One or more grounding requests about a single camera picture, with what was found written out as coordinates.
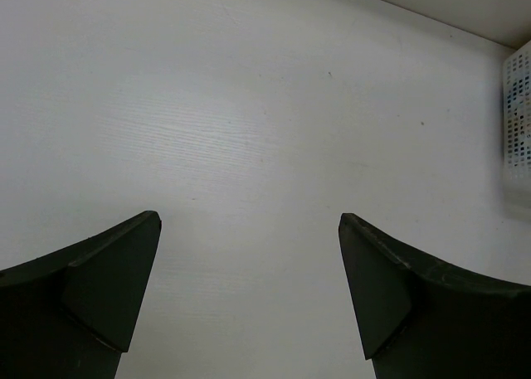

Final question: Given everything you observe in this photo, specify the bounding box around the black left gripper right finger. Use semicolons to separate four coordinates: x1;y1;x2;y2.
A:
339;213;530;378

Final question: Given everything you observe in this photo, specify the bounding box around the white perforated plastic basket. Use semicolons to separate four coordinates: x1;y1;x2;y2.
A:
503;43;531;208

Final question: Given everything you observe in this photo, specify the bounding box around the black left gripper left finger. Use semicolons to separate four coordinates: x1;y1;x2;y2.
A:
1;211;162;378

